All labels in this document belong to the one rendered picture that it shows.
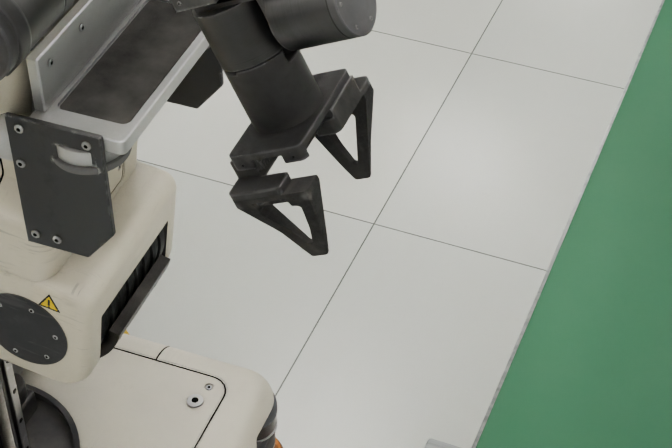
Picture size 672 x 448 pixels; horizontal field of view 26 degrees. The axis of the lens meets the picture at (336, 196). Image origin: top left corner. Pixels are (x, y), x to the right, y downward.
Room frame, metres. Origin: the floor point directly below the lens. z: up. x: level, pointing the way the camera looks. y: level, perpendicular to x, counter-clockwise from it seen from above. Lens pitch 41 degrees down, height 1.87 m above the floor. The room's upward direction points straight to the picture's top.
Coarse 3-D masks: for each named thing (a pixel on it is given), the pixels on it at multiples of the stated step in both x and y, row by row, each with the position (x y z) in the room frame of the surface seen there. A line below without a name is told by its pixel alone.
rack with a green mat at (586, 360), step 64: (640, 64) 1.27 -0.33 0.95; (640, 128) 1.16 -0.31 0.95; (640, 192) 1.06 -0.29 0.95; (576, 256) 0.97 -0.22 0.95; (640, 256) 0.97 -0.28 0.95; (576, 320) 0.89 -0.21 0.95; (640, 320) 0.89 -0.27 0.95; (512, 384) 0.81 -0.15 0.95; (576, 384) 0.81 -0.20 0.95; (640, 384) 0.81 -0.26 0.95
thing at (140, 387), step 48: (48, 384) 1.40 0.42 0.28; (96, 384) 1.40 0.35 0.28; (144, 384) 1.40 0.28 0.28; (192, 384) 1.40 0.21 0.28; (240, 384) 1.40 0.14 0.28; (48, 432) 1.32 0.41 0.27; (96, 432) 1.31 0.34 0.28; (144, 432) 1.31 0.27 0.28; (192, 432) 1.31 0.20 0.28; (240, 432) 1.33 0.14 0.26
